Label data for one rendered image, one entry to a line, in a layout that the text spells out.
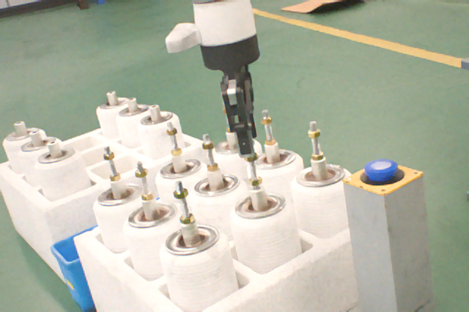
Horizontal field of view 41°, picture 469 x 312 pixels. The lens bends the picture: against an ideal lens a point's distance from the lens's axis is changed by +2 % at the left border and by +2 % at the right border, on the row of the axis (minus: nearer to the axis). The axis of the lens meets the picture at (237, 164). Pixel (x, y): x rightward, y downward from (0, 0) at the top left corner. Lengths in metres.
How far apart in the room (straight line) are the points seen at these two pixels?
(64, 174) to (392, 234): 0.73
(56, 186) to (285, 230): 0.58
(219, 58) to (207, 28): 0.04
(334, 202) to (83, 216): 0.57
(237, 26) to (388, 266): 0.35
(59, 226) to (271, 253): 0.54
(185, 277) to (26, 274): 0.69
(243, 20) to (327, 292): 0.41
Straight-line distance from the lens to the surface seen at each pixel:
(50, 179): 1.30
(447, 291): 1.11
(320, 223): 0.94
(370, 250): 0.80
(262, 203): 0.88
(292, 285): 0.87
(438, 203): 1.38
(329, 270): 0.91
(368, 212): 0.77
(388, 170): 0.76
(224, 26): 0.77
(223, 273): 0.83
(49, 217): 1.27
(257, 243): 0.87
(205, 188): 0.98
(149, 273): 0.94
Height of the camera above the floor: 0.65
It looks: 22 degrees down
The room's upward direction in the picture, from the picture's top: 11 degrees counter-clockwise
